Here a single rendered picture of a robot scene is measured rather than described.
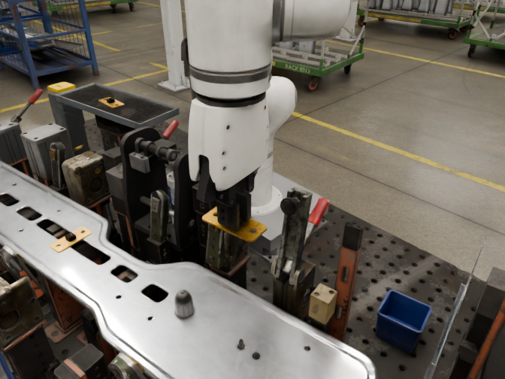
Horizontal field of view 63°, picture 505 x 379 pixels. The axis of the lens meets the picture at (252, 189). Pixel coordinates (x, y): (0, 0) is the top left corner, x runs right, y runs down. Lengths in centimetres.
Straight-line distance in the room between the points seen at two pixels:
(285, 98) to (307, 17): 78
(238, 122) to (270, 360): 41
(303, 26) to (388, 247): 110
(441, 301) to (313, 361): 66
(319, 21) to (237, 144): 15
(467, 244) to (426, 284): 144
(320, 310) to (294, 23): 48
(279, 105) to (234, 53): 78
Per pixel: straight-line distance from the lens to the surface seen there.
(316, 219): 76
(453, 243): 273
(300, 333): 74
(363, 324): 117
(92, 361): 76
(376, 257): 139
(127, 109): 119
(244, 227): 53
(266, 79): 43
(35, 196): 118
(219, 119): 42
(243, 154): 46
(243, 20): 39
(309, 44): 518
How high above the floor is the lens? 158
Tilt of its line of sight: 32 degrees down
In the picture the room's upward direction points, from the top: straight up
